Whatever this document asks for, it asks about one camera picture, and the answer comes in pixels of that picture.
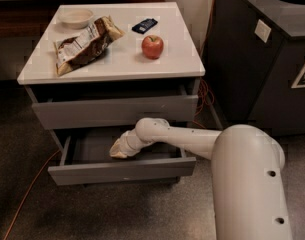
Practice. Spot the brown white snack bag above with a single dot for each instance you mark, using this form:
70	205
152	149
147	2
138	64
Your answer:
76	52

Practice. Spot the black trash bin cabinet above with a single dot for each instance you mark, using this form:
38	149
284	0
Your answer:
252	80

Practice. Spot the grey top drawer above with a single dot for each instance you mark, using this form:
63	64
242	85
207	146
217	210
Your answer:
178	107

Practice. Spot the grey drawer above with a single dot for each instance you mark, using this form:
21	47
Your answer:
86	160
178	107

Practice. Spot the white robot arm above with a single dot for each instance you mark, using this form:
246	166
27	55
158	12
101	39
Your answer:
246	163

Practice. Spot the framed sign on bin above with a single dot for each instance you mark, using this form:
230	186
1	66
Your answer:
303	74

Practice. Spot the white label on bin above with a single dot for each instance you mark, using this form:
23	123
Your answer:
262	30

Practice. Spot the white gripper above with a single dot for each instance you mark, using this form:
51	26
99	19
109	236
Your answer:
126	146

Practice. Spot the dark wooden bench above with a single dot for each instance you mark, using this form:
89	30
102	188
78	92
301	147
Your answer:
24	18

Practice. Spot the red apple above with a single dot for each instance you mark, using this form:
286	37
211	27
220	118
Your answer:
152	46

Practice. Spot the grey drawer cabinet white top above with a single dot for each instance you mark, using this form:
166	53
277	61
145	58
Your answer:
122	71

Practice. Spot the white bowl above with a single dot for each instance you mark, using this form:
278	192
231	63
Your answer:
76	18

